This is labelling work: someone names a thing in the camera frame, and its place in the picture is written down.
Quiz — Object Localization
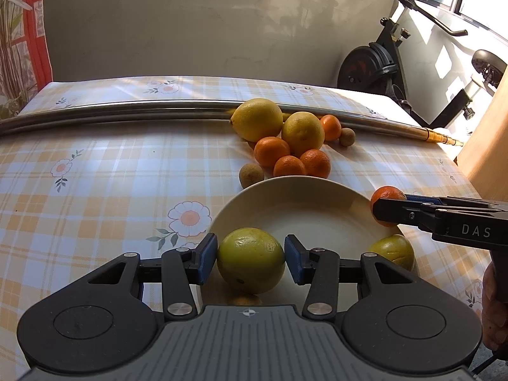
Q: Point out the yellow green passion fruit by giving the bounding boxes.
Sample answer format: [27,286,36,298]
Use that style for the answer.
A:
[368,234,415,271]

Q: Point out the green lime fruit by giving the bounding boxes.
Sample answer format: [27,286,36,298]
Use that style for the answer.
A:
[217,227,285,294]

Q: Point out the small brown kiwi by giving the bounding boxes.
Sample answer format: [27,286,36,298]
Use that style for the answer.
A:
[338,127,356,147]

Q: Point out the small orange tangerine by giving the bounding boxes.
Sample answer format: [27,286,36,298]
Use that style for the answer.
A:
[254,137,291,168]

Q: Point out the large yellow lemon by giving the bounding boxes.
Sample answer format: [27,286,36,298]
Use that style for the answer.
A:
[230,98,283,143]

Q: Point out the person's right hand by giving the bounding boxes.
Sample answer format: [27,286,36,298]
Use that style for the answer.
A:
[481,262,507,352]

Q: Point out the cream ceramic plate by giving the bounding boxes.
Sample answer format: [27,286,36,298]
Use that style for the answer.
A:
[200,176,402,312]

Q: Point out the wooden furniture panel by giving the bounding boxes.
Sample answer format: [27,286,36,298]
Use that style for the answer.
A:
[457,72,508,201]

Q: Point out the checkered floral tablecloth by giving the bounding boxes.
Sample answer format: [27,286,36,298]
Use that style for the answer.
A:
[1,76,490,380]

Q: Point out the black exercise bike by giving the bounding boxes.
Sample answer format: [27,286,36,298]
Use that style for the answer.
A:
[338,0,507,128]

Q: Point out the long metal rod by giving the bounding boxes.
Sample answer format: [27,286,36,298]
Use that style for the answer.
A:
[1,100,464,147]

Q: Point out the red plant print curtain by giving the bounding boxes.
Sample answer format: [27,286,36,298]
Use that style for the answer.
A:
[1,0,52,119]

